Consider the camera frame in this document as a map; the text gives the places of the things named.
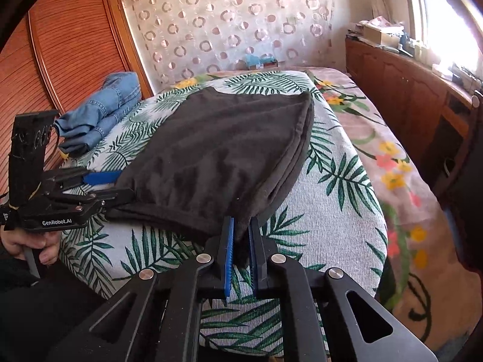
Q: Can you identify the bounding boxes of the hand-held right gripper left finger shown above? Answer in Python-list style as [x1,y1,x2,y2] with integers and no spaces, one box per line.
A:
[47,217,236,362]

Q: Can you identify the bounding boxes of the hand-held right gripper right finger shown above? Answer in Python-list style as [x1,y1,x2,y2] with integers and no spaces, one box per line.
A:
[249,217,438,362]

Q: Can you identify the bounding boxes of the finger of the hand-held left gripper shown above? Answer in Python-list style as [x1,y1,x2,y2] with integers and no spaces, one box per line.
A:
[48,169,122,191]
[48,188,136,212]

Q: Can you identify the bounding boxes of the black pants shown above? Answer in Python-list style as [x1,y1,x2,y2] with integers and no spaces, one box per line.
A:
[106,87,315,268]

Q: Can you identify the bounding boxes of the person's left hand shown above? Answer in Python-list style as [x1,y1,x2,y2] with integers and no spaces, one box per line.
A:
[0,230,61,266]

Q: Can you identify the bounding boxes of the folded blue jeans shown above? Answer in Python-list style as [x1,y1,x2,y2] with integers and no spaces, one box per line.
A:
[55,71,142,155]

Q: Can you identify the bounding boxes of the bed with palm-leaf cover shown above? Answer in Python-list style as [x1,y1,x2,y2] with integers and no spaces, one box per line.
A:
[60,70,389,359]

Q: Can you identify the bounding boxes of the wooden louvered wardrobe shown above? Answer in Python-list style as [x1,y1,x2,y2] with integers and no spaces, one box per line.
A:
[0,0,153,197]

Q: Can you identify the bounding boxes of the person's dark clothing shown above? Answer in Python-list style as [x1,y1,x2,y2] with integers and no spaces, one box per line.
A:
[0,256,127,362]

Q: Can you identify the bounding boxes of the circle pattern curtain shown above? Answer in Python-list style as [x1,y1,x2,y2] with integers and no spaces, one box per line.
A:
[126,0,336,91]

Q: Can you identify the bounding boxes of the blue item in box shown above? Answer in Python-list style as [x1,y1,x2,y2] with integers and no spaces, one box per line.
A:
[241,55,278,70]

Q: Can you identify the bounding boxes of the long wooden cabinet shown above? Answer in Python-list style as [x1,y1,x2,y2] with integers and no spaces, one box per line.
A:
[345,34,483,197]

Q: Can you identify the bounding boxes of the plain cardboard box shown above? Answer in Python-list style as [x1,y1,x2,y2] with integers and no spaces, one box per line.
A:
[360,23,401,46]

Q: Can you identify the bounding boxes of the white crumpled bag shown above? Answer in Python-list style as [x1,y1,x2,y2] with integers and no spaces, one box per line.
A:
[362,15,404,31]

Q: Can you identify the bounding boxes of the window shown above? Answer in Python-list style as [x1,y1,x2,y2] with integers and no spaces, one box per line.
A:
[402,0,483,84]

